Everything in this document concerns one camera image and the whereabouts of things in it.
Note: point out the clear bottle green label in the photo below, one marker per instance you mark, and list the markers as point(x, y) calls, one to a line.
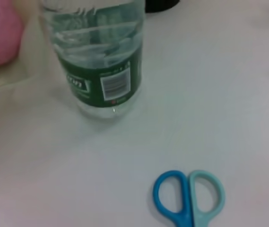
point(101, 78)

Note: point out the blue teal scissors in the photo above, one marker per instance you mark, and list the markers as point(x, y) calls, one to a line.
point(186, 208)

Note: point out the black mesh pen holder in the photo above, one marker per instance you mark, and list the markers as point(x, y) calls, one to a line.
point(160, 6)

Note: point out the pale green glass fruit bowl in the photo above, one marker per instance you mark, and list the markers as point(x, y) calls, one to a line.
point(30, 59)

